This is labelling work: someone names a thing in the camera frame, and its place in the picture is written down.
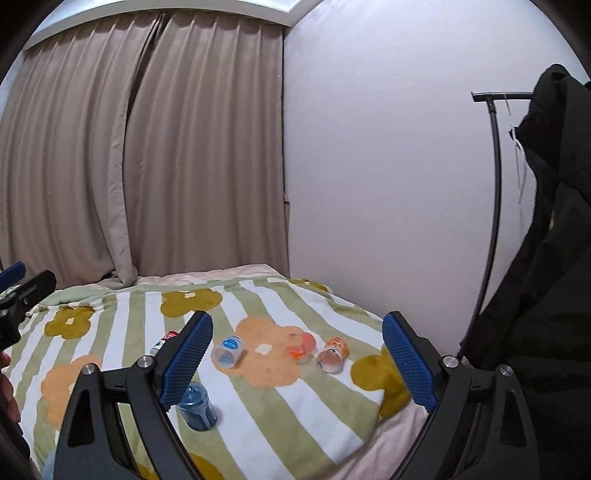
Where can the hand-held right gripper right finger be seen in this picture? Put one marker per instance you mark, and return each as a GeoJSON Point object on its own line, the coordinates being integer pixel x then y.
{"type": "Point", "coordinates": [408, 364]}

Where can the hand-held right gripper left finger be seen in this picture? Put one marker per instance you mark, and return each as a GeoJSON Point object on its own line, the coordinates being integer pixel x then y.
{"type": "Point", "coordinates": [187, 360]}

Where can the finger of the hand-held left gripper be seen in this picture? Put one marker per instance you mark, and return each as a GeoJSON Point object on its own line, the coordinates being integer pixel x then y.
{"type": "Point", "coordinates": [11, 273]}
{"type": "Point", "coordinates": [32, 290]}

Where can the clear cup light blue label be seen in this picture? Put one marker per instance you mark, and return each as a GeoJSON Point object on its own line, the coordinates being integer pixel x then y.
{"type": "Point", "coordinates": [229, 350]}

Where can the dark blue plastic cup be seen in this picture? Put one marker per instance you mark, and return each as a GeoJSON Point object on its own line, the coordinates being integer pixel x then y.
{"type": "Point", "coordinates": [198, 408]}

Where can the clear cup orange striped label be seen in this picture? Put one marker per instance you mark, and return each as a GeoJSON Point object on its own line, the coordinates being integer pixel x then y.
{"type": "Point", "coordinates": [333, 353]}

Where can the clear orange plastic cup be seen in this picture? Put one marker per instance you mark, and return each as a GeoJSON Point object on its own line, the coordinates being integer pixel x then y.
{"type": "Point", "coordinates": [300, 348]}

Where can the person's left hand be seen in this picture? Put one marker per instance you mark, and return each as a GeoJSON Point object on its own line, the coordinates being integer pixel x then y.
{"type": "Point", "coordinates": [8, 399]}

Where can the red and white small bottle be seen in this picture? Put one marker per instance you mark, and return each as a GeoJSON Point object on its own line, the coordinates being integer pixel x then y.
{"type": "Point", "coordinates": [161, 344]}

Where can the pale pink bed sheet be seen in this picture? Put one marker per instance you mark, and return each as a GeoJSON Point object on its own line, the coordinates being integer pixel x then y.
{"type": "Point", "coordinates": [392, 443]}

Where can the striped flower print blanket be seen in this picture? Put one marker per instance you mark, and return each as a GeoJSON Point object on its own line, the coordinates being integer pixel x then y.
{"type": "Point", "coordinates": [286, 406]}

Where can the beige curtain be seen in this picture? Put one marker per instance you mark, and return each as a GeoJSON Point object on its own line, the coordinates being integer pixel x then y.
{"type": "Point", "coordinates": [207, 152]}
{"type": "Point", "coordinates": [64, 161]}

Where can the black coat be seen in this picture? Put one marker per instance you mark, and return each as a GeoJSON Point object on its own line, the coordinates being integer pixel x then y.
{"type": "Point", "coordinates": [554, 277]}

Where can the black clothes rack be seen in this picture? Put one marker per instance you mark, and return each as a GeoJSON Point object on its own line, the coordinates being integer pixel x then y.
{"type": "Point", "coordinates": [498, 184]}

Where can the white curtain pelmet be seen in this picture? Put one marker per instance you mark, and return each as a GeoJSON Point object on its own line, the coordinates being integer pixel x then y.
{"type": "Point", "coordinates": [138, 7]}

